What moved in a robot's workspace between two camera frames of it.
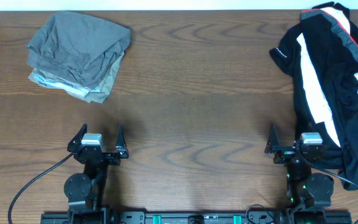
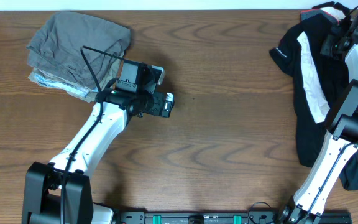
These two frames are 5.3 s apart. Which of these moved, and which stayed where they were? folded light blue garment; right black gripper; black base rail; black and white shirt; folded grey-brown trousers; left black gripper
Moved: left black gripper; right black gripper
Stayed: black and white shirt; folded light blue garment; black base rail; folded grey-brown trousers
